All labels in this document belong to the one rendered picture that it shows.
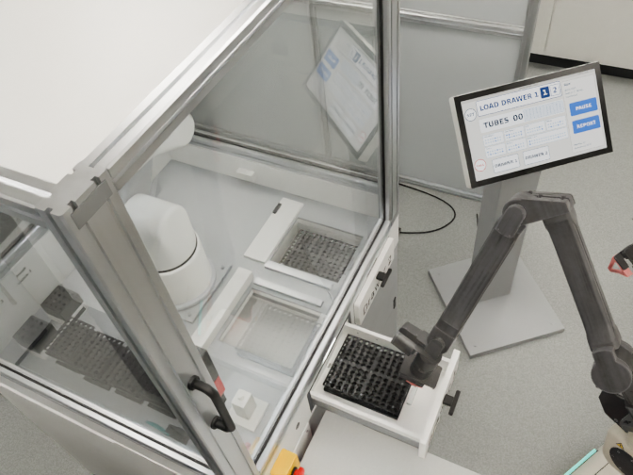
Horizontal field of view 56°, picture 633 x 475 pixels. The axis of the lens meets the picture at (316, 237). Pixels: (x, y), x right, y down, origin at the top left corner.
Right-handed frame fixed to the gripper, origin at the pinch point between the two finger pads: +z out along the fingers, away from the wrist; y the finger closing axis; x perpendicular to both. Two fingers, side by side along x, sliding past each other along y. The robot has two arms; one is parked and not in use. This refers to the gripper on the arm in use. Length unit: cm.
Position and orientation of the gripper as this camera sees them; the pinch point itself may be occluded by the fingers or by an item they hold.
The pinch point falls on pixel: (413, 382)
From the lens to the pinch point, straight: 170.4
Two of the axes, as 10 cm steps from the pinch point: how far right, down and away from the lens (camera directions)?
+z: -0.9, 5.5, 8.3
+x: 4.2, -7.3, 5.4
